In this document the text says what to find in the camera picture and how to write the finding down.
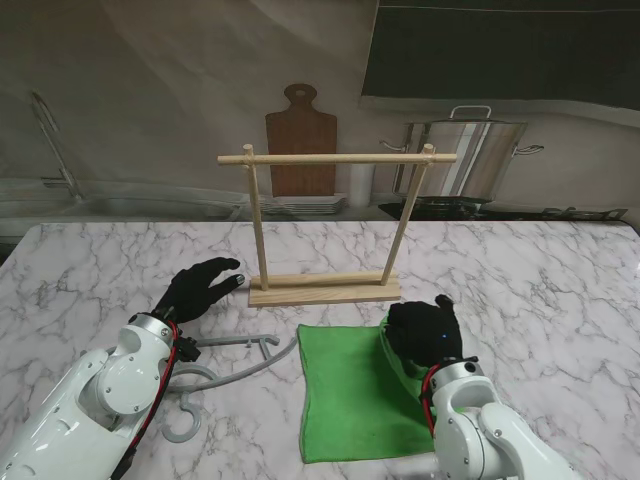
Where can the grey plastic clothes hanger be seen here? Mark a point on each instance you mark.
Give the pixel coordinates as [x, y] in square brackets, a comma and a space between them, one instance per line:
[225, 340]

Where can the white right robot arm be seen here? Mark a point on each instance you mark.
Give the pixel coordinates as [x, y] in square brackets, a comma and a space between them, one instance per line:
[480, 415]

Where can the stack of white plates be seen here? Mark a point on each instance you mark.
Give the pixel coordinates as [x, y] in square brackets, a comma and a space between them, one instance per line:
[305, 206]

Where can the black stove top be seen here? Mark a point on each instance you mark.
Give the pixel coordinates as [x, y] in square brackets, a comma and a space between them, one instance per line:
[500, 211]

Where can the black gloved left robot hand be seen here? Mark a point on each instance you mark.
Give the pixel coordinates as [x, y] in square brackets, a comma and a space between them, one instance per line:
[192, 292]

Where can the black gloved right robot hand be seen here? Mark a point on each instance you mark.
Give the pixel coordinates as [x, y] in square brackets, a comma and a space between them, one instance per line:
[425, 330]

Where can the dark range hood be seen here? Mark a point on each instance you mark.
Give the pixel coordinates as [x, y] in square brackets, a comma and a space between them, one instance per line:
[500, 50]

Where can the wooden hanging rack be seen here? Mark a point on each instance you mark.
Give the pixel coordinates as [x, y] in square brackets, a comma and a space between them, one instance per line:
[325, 295]

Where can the chrome kitchen faucet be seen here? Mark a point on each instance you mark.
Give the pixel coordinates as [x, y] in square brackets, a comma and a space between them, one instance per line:
[55, 145]

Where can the steel kitchen sink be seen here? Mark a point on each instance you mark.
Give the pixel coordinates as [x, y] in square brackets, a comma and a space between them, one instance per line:
[125, 205]

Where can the green microfibre towel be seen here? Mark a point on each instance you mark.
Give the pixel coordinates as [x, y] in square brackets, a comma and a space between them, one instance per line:
[350, 400]

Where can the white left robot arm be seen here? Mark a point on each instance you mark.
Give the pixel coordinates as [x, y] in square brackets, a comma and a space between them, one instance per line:
[75, 400]

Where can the large steel stock pot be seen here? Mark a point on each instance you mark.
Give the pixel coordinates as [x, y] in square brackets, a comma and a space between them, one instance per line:
[475, 160]

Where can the brown wooden cutting board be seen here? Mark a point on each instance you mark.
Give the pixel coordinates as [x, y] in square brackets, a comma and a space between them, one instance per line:
[300, 150]

